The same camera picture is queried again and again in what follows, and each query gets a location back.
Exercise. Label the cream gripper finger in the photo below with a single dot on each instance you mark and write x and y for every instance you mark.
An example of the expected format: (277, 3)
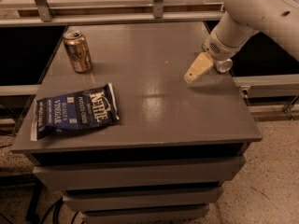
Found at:
(202, 64)

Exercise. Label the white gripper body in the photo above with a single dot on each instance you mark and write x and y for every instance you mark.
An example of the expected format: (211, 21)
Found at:
(217, 49)

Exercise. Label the silver redbull can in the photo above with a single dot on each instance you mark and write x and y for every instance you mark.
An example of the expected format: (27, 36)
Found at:
(223, 66)

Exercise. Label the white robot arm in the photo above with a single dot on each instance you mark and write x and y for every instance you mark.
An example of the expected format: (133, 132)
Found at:
(243, 19)

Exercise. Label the gold soda can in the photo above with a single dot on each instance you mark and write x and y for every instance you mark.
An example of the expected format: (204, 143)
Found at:
(77, 49)

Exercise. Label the grey drawer cabinet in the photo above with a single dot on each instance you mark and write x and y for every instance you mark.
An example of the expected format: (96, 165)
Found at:
(175, 144)

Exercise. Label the blue kettle chips bag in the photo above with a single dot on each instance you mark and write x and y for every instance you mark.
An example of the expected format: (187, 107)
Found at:
(76, 111)

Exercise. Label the metal window frame rail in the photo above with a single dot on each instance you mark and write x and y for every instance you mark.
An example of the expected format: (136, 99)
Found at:
(18, 13)

